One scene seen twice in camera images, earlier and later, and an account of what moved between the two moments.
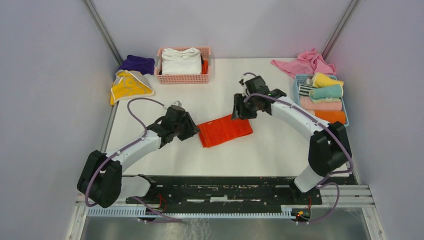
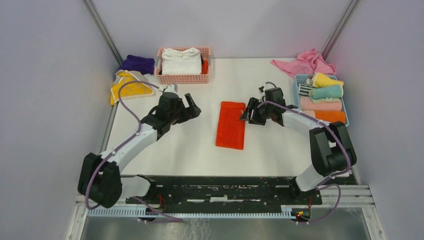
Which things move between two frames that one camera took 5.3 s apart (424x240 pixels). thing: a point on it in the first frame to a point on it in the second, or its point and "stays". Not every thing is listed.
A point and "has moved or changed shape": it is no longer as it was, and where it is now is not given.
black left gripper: x=191 y=127 to x=186 y=115
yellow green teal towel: x=329 y=94 stays
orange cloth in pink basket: x=205 y=67 stays
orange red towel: x=220 y=130 has moved or changed shape
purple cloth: x=145 y=66 stays
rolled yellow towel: x=319 y=80 stays
